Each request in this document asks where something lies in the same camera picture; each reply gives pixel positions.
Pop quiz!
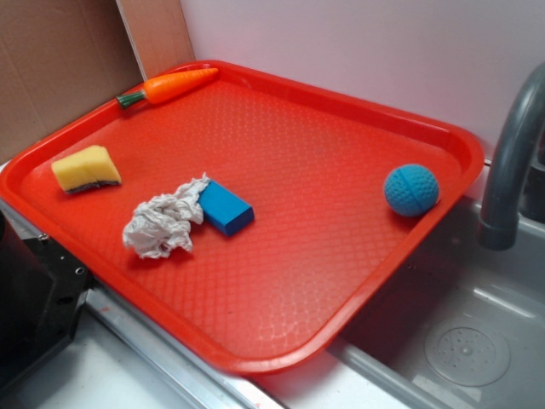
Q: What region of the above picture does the grey plastic sink basin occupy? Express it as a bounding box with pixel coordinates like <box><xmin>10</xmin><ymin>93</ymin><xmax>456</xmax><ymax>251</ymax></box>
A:
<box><xmin>255</xmin><ymin>180</ymin><xmax>544</xmax><ymax>408</ymax></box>

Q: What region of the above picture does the brown cardboard panel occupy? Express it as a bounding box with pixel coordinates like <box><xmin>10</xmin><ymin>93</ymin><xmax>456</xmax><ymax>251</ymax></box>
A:
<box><xmin>1</xmin><ymin>1</ymin><xmax>194</xmax><ymax>162</ymax></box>

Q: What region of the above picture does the blue rectangular block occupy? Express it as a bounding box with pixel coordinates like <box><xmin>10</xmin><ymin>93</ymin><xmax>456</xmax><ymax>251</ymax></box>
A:
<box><xmin>198</xmin><ymin>180</ymin><xmax>255</xmax><ymax>237</ymax></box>

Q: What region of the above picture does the crumpled white cloth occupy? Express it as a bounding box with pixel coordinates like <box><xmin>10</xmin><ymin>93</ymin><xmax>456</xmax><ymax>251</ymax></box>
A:
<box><xmin>122</xmin><ymin>175</ymin><xmax>211</xmax><ymax>259</ymax></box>

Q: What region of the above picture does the grey sink faucet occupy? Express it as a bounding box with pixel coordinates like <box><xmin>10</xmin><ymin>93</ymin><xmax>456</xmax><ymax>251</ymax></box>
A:
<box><xmin>478</xmin><ymin>64</ymin><xmax>544</xmax><ymax>251</ymax></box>

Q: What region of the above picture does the yellow sponge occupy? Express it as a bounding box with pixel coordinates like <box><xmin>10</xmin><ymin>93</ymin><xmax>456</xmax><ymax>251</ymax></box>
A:
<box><xmin>51</xmin><ymin>145</ymin><xmax>122</xmax><ymax>193</ymax></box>

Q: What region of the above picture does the red plastic tray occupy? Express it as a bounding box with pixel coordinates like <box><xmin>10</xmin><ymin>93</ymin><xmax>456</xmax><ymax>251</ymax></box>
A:
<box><xmin>1</xmin><ymin>62</ymin><xmax>484</xmax><ymax>375</ymax></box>

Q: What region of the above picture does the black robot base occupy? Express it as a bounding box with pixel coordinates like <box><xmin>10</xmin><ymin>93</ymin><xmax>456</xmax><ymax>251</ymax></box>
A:
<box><xmin>1</xmin><ymin>216</ymin><xmax>91</xmax><ymax>393</ymax></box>

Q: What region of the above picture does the orange toy carrot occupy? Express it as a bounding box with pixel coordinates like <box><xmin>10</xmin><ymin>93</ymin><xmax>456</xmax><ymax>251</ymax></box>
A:
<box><xmin>116</xmin><ymin>68</ymin><xmax>219</xmax><ymax>109</ymax></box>

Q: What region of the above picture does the blue dimpled ball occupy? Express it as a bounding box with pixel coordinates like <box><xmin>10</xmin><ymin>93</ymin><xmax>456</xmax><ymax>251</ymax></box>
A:
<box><xmin>383</xmin><ymin>164</ymin><xmax>439</xmax><ymax>217</ymax></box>

